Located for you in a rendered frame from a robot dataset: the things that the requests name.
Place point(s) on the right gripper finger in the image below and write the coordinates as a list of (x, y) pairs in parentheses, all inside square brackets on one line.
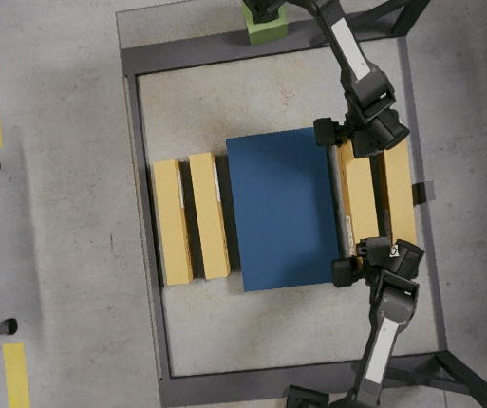
[(338, 143)]

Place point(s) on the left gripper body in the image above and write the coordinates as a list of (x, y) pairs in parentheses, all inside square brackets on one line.
[(344, 273)]

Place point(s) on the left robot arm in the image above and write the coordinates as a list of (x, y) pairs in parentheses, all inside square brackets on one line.
[(390, 313)]

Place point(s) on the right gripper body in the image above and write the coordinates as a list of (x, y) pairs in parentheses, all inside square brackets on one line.
[(324, 130)]

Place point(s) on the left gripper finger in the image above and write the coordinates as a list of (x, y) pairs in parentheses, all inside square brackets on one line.
[(352, 259)]

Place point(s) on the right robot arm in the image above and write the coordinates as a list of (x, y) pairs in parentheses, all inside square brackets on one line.
[(363, 82)]

